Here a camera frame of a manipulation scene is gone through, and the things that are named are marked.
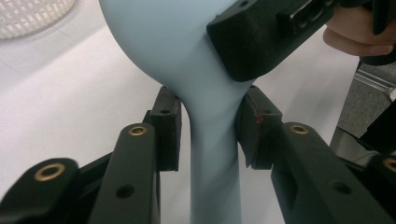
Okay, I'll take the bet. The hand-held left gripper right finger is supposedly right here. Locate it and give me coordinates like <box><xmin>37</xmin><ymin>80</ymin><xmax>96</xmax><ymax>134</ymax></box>
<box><xmin>234</xmin><ymin>85</ymin><xmax>396</xmax><ymax>224</ymax></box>

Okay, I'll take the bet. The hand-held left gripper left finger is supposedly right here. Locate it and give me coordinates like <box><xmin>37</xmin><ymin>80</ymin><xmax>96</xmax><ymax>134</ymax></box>
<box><xmin>88</xmin><ymin>86</ymin><xmax>183</xmax><ymax>224</ymax></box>

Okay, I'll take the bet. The white plastic basket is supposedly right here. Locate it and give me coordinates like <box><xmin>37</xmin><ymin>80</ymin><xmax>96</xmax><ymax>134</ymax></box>
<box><xmin>0</xmin><ymin>0</ymin><xmax>77</xmax><ymax>40</ymax></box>

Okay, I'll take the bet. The white table sheet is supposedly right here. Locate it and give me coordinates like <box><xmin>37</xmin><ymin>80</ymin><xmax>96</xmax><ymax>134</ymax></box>
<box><xmin>0</xmin><ymin>0</ymin><xmax>361</xmax><ymax>224</ymax></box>

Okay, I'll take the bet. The aluminium floor rail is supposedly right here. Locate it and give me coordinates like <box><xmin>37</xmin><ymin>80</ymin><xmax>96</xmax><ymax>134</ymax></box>
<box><xmin>354</xmin><ymin>68</ymin><xmax>396</xmax><ymax>103</ymax></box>

